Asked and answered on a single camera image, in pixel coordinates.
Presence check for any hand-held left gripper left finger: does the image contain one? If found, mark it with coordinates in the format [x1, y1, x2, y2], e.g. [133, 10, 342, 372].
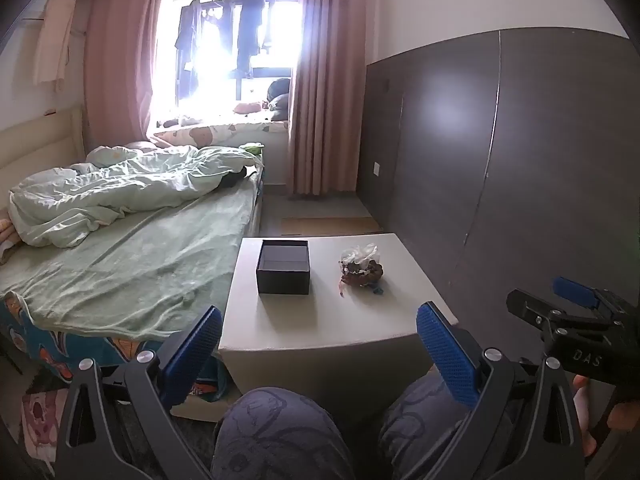
[54, 305, 224, 480]

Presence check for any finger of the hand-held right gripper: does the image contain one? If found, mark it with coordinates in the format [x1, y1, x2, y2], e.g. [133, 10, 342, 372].
[506, 288, 563, 332]
[552, 276, 603, 311]

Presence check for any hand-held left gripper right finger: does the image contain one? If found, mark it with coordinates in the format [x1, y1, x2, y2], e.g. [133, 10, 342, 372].
[416, 301, 586, 480]

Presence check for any black box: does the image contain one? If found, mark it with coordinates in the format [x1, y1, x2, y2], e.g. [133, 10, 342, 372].
[256, 239, 311, 295]

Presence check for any pile of beaded jewelry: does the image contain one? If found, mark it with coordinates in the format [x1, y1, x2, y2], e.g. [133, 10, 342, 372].
[337, 255, 385, 297]

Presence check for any person's right hand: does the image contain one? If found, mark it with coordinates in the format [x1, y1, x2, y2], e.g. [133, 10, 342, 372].
[571, 374, 640, 433]

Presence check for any person's right leg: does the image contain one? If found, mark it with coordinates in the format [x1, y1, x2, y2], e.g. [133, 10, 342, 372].
[377, 375, 501, 480]

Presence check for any person's leg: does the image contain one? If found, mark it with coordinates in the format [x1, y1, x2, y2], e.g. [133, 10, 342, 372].
[377, 375, 501, 480]
[210, 386, 346, 480]

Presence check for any light green bed sheet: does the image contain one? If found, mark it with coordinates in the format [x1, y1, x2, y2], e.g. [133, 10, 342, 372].
[0, 180, 261, 342]

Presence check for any white square table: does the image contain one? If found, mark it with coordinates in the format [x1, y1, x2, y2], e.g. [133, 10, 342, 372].
[217, 232, 460, 423]

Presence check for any person's left leg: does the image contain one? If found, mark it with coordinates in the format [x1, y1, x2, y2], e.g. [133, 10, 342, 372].
[210, 386, 346, 480]

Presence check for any clear plastic bag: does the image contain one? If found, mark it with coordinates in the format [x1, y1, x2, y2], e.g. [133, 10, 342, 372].
[341, 243, 378, 266]

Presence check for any blue cartoon mattress cover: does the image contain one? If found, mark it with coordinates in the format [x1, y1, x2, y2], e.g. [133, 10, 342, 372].
[0, 292, 228, 403]

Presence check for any black cloth item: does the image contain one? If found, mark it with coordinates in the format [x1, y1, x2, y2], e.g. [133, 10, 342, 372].
[220, 167, 248, 190]

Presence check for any flat cardboard sheet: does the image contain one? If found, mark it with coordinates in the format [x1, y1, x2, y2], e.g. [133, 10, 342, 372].
[281, 216, 377, 237]

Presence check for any light green duvet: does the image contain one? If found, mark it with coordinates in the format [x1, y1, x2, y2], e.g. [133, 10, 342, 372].
[9, 145, 264, 249]

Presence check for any dark pillow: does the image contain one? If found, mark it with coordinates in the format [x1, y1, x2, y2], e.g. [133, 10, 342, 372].
[266, 77, 292, 122]

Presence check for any beige bed headboard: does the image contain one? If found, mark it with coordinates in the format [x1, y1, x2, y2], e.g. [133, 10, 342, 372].
[0, 105, 86, 196]

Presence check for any pink curtain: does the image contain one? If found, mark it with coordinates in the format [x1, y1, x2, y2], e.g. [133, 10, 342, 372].
[286, 0, 381, 196]
[82, 0, 173, 153]

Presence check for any dark hanging garment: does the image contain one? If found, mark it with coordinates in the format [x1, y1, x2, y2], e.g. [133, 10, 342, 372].
[232, 0, 267, 79]
[175, 0, 221, 102]

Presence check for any beige hanging towel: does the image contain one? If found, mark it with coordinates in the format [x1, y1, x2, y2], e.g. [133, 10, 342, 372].
[32, 0, 77, 92]

